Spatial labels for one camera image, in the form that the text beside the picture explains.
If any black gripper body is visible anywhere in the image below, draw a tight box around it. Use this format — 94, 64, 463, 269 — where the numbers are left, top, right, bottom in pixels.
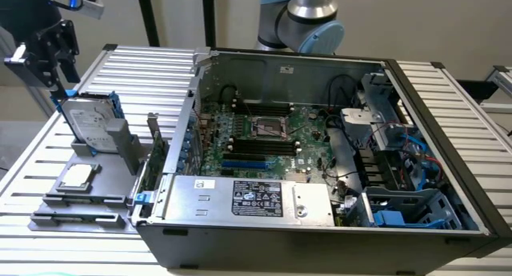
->
0, 0, 65, 43

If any grey metal disk bay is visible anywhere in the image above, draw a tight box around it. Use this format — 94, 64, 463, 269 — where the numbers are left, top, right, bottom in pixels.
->
339, 73, 418, 149

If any disk bay with blue clips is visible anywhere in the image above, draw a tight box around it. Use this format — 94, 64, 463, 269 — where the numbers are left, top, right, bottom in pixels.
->
362, 186, 469, 229

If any black stand pole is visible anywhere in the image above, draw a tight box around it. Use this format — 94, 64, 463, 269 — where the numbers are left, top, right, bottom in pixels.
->
199, 0, 219, 48
134, 0, 162, 47

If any silver CPU chip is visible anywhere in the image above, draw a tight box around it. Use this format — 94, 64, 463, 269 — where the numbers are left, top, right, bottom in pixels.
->
59, 164, 102, 189

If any grey parts rack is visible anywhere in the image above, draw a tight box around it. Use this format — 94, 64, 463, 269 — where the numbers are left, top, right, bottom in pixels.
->
27, 107, 171, 232

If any green graphics card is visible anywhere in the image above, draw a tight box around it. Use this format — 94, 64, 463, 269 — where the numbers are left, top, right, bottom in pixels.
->
135, 112, 170, 200

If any black RAM slot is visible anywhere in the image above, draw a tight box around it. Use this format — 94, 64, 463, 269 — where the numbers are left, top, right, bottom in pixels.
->
233, 142, 301, 147
231, 145, 302, 151
235, 100, 295, 106
235, 108, 297, 113
235, 104, 297, 110
231, 149, 302, 155
234, 138, 299, 143

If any CPU socket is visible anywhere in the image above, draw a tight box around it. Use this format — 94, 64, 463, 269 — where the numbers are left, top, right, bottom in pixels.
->
249, 115, 294, 139

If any black expansion slot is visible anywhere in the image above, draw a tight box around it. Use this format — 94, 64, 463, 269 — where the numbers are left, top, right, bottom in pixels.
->
223, 154, 266, 162

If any blue expansion slot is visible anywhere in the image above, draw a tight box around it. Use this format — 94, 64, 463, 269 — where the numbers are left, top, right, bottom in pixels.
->
222, 160, 269, 170

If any silver power supply unit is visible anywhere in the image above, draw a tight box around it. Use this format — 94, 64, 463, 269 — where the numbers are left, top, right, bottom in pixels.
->
162, 175, 337, 228

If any green motherboard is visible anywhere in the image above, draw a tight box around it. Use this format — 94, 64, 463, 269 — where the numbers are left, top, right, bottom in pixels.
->
198, 101, 363, 200

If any chipset heatsink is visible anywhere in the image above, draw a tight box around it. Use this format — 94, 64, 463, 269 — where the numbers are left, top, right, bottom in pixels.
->
286, 172, 313, 184

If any open black PC case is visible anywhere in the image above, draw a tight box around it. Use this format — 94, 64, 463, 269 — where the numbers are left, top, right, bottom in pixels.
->
134, 46, 502, 269

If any aluminium slat side table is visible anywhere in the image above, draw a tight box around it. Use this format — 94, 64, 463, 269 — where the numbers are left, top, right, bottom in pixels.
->
478, 65, 512, 115

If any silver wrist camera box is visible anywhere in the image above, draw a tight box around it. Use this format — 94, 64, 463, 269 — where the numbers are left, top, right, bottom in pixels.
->
51, 0, 106, 20

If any hard disk with blue bracket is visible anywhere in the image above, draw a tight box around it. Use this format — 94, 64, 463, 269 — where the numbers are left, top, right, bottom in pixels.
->
51, 89, 126, 156

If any short black wire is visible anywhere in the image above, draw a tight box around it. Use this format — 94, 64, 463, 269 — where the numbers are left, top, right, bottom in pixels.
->
219, 83, 241, 103

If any black looped wire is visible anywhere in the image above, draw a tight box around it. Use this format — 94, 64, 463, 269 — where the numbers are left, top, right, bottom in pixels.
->
327, 74, 362, 109

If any blue data wire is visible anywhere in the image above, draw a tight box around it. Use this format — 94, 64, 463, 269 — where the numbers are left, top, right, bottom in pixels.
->
394, 131, 442, 196

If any red wire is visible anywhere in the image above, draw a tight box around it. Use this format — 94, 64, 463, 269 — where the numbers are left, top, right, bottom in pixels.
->
422, 154, 446, 176

